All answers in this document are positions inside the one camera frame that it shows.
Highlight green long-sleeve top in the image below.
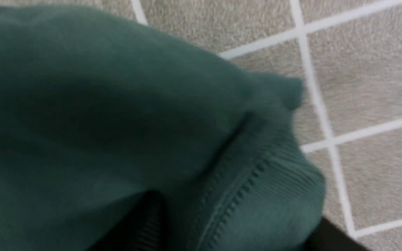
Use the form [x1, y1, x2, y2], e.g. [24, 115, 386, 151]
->
[0, 5, 326, 251]

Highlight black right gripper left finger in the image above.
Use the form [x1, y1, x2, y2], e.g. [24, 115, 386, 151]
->
[89, 192, 168, 251]

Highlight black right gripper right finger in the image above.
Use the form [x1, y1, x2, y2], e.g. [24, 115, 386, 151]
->
[304, 216, 369, 251]

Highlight grey checked tablecloth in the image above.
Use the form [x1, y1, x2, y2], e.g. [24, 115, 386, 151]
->
[0, 0, 402, 251]

